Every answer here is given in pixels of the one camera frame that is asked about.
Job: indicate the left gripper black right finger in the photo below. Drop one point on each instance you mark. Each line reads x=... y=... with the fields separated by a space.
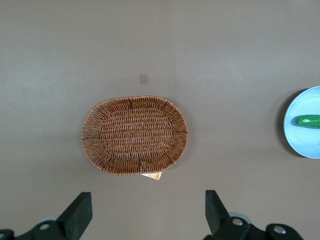
x=217 y=220

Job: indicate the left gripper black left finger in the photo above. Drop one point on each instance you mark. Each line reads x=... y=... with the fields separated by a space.
x=75 y=220

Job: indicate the orange white paper tag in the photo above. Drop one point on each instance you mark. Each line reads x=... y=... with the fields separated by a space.
x=153 y=176

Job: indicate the brown oval wicker basket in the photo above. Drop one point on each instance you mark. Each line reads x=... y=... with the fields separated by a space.
x=135 y=135

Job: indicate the light blue round plate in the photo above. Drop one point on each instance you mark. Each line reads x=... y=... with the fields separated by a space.
x=302 y=142

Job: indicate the green cucumber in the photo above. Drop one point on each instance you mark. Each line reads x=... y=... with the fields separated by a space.
x=308 y=121

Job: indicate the clear tape patch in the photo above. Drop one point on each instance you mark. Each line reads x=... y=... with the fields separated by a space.
x=143 y=79

